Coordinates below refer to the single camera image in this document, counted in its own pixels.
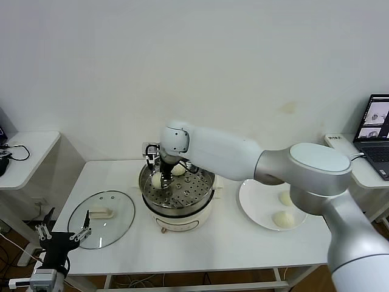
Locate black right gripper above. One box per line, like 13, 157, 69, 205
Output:
146, 148, 179, 191

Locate white rectangular table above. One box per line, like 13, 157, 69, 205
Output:
33, 155, 344, 292

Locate grey open laptop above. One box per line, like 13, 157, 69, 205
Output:
353, 93, 389, 183

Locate glass lid with cream handle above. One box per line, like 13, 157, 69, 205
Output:
67, 190, 136, 249

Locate black looped cable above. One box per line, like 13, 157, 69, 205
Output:
0, 144, 31, 162

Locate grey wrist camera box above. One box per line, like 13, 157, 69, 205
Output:
142, 142, 161, 159
8, 266, 60, 292

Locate white side table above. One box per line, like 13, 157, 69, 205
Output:
323, 133, 389, 223
0, 131, 86, 267

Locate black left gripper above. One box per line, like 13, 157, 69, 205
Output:
35, 207, 93, 270

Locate tangled cables under table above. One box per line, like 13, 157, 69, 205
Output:
115, 272, 167, 288

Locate cream electric cooking pot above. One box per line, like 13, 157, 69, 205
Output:
130, 175, 226, 235

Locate white round plate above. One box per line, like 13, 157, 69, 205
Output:
236, 178, 308, 231

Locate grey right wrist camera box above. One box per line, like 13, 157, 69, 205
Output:
142, 142, 161, 159

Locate white floor cable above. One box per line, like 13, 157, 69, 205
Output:
0, 232, 40, 262

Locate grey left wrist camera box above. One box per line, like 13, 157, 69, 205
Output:
8, 266, 60, 292

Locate black laptop with lit screen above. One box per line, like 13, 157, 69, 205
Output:
0, 106, 19, 146

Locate perforated steel steamer basket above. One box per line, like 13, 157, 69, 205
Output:
139, 162, 216, 210

